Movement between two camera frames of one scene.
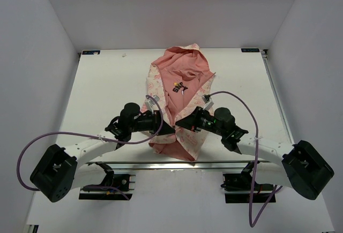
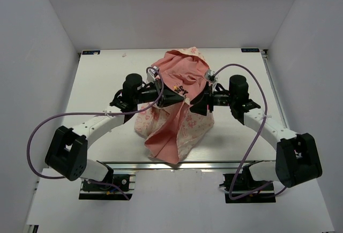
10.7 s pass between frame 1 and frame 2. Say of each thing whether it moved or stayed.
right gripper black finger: moved
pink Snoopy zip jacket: stayed
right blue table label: stayed
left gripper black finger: moved
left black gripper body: moved
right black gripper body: moved
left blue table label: stayed
